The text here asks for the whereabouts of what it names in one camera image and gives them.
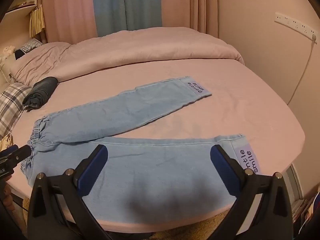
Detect plaid cloth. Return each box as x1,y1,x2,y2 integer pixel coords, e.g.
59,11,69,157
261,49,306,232
19,38,44,53

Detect white power cable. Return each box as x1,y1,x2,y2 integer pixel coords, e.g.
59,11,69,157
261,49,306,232
286,34,317,105

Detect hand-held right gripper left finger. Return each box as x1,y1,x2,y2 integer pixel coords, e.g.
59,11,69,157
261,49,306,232
27,144,115,240

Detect person's left hand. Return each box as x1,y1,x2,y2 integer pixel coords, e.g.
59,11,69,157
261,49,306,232
0,177,13,214

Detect light blue denim pants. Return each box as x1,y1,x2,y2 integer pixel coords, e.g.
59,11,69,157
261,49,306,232
21,75,262,207

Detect pink bed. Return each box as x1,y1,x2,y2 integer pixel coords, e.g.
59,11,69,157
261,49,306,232
7,55,306,233

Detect beige fringed cloth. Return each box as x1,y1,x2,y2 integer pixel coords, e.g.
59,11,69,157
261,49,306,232
29,4,46,37

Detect white power strip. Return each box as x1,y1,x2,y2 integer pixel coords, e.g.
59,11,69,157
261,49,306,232
274,12,318,36

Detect plaid pillow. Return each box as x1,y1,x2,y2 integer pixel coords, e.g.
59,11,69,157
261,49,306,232
0,82,32,140

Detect dark folded umbrella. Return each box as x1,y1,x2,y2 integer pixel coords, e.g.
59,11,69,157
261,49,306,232
22,76,59,110

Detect blue curtain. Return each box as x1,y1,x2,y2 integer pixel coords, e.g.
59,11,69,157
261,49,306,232
92,0,162,37

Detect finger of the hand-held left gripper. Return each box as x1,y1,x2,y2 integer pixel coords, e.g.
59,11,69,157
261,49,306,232
14,145,32,165

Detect white shelf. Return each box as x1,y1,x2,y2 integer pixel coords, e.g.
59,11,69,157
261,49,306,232
0,1,38,23

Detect white plush toy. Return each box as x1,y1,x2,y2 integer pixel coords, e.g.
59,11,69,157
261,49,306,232
0,45,15,63

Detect pink curtain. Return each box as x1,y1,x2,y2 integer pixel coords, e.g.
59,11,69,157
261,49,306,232
160,0,220,39
41,0,98,44

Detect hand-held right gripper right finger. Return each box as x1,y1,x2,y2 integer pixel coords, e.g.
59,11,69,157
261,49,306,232
210,144,293,240

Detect pink pillow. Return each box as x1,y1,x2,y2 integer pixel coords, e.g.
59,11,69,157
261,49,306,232
10,27,245,85

